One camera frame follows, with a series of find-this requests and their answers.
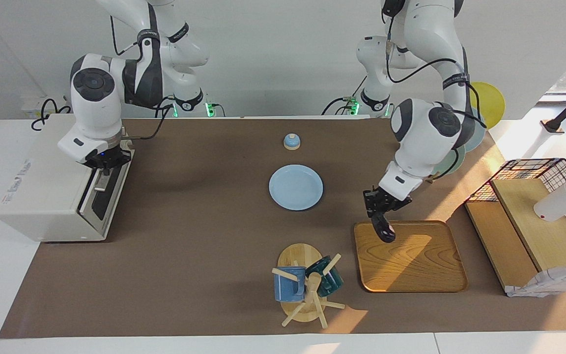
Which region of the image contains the purple eggplant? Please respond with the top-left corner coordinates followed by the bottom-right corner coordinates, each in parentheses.
top-left (371, 212), bottom-right (396, 243)

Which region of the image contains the glass oven door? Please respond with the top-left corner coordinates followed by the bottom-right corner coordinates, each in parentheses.
top-left (78, 143), bottom-right (135, 241)

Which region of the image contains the blue serving plate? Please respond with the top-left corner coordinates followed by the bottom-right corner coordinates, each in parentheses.
top-left (269, 165), bottom-right (324, 211)

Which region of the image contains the white toaster oven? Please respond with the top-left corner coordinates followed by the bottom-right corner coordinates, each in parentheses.
top-left (0, 114), bottom-right (135, 242)

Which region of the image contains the wooden tray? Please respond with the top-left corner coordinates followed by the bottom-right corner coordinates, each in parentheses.
top-left (353, 220), bottom-right (469, 293)

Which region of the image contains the pale green plate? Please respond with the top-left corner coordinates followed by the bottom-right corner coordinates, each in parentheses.
top-left (430, 147), bottom-right (466, 180)

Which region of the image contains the dark green mug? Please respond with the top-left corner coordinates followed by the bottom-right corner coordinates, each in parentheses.
top-left (305, 256), bottom-right (344, 297)

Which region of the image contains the wooden mug tree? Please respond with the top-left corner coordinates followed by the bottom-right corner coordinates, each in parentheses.
top-left (271, 243), bottom-right (345, 329)

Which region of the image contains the blue mug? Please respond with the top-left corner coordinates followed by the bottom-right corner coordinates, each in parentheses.
top-left (274, 266), bottom-right (307, 302)

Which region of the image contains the light blue racked plate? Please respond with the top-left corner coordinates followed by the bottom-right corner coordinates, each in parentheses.
top-left (462, 120), bottom-right (486, 153)

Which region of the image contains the brown table mat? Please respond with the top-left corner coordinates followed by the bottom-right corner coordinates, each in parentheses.
top-left (0, 118), bottom-right (566, 339)

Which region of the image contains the yellow plate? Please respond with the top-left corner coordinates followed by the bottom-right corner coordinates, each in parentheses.
top-left (470, 82), bottom-right (506, 130)

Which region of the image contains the wooden step shelf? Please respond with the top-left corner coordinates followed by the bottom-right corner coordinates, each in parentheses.
top-left (464, 178), bottom-right (566, 295)

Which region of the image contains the white cup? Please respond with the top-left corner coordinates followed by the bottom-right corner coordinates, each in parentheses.
top-left (533, 180), bottom-right (566, 222)

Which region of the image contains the grey patterned cloth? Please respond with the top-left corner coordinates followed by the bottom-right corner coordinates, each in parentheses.
top-left (505, 265), bottom-right (566, 298)

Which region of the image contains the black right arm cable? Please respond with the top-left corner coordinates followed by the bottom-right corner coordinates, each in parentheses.
top-left (110, 15), bottom-right (174, 141)

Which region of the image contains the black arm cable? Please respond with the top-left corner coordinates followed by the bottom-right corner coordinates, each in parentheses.
top-left (110, 15), bottom-right (174, 141)
top-left (385, 15), bottom-right (485, 129)

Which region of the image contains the black right base cable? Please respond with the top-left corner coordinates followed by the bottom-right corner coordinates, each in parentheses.
top-left (154, 96), bottom-right (175, 118)

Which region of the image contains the black base cable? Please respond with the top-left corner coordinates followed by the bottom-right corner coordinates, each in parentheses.
top-left (321, 97), bottom-right (358, 116)
top-left (154, 96), bottom-right (175, 118)

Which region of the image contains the black coiled cable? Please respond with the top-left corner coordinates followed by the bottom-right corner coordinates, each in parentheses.
top-left (31, 98), bottom-right (72, 131)

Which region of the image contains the black left base cable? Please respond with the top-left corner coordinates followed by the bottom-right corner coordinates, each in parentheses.
top-left (321, 97), bottom-right (358, 116)

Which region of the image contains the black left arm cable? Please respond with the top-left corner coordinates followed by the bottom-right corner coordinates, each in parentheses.
top-left (385, 15), bottom-right (485, 129)

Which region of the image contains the black wire basket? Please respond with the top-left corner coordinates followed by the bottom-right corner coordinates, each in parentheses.
top-left (465, 158), bottom-right (566, 261)

